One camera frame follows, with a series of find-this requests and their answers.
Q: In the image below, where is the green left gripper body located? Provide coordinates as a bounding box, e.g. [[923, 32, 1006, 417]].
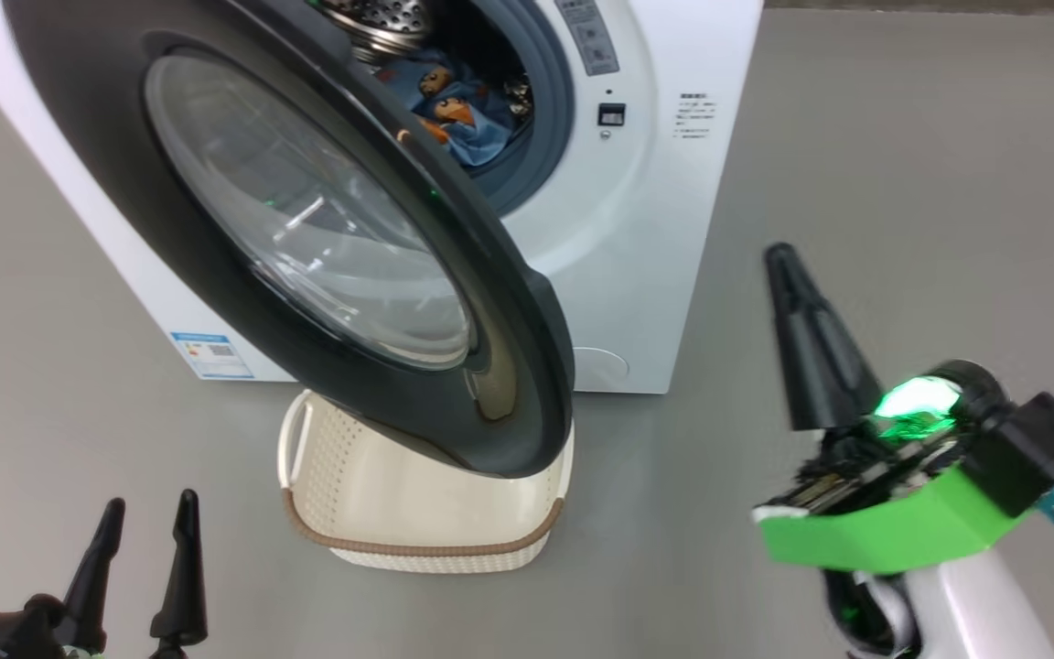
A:
[[56, 641, 185, 659]]

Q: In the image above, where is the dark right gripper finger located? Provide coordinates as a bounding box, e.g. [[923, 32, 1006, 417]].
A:
[[815, 307, 882, 427], [763, 243, 844, 431]]

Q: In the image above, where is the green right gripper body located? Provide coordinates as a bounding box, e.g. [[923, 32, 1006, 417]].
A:
[[751, 375, 1031, 576]]

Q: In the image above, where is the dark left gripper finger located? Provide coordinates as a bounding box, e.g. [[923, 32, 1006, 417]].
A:
[[150, 489, 209, 646], [60, 497, 125, 653]]

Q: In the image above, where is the black round glass washer door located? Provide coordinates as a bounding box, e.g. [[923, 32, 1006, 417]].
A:
[[1, 0, 575, 480]]

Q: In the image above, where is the white front-load washing machine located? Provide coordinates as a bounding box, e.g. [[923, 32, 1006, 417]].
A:
[[0, 0, 764, 394]]

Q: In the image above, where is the stainless steel washing machine drum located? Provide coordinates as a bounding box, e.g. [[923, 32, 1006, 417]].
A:
[[307, 0, 532, 120]]

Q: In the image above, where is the round white filter cover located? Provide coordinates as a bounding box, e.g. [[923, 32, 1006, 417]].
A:
[[573, 346, 630, 393]]

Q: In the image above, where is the blue energy label sticker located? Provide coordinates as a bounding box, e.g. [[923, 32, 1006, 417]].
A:
[[170, 331, 254, 380]]

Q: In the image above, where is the white basket with brown rim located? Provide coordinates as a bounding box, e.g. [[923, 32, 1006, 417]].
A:
[[276, 389, 575, 575]]

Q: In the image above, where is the grey warning label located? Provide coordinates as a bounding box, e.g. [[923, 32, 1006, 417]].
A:
[[553, 0, 620, 77]]

